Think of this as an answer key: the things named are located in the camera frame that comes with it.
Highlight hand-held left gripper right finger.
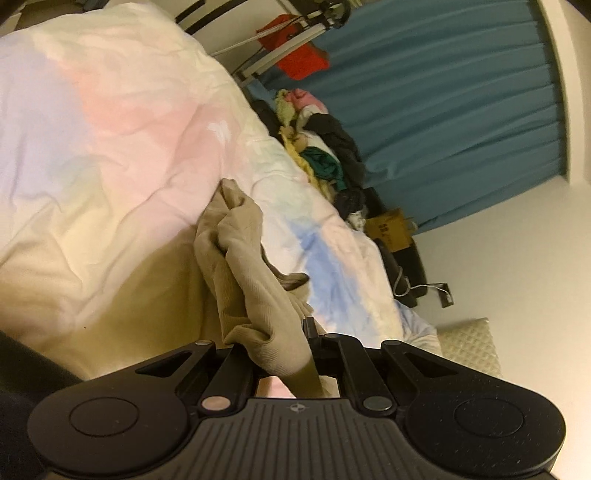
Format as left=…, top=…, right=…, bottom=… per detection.
left=301, top=318, right=462, bottom=414

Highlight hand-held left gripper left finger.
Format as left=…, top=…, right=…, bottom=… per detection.
left=134, top=340, right=257, bottom=414

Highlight khaki pants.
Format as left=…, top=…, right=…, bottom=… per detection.
left=191, top=178, right=342, bottom=400

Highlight light blue pillow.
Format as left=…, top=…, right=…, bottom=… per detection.
left=394, top=307, right=441, bottom=356

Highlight brown paper bag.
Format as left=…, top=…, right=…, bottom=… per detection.
left=365, top=208, right=419, bottom=252

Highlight grey patterned cloth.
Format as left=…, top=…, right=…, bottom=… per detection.
left=346, top=208, right=370, bottom=232

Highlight dark knitted garment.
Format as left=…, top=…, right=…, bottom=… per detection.
left=333, top=187, right=368, bottom=217

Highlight green garment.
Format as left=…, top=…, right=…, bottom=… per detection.
left=302, top=147, right=347, bottom=192

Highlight yellow towel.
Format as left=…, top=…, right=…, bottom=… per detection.
left=284, top=138, right=333, bottom=199

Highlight black garment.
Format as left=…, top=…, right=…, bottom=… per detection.
left=307, top=113, right=365, bottom=190

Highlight white garment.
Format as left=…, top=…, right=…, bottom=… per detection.
left=298, top=105, right=328, bottom=132

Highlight pale green fluffy cloth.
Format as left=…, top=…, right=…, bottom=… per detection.
left=274, top=90, right=298, bottom=127

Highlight pink garment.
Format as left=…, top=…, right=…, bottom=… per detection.
left=286, top=89, right=324, bottom=112

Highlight pastel duvet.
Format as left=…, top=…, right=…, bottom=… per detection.
left=0, top=0, right=407, bottom=398

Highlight wide blue curtain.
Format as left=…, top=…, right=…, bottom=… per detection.
left=245, top=0, right=566, bottom=232

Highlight garment steamer stand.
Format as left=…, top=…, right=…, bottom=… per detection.
left=231, top=0, right=352, bottom=86

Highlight red cloth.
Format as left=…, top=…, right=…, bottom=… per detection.
left=256, top=14, right=331, bottom=80

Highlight white charging cable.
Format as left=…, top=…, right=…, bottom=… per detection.
left=392, top=270, right=451, bottom=298

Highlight black white upright frame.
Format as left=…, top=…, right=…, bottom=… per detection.
left=174, top=0, right=208, bottom=33

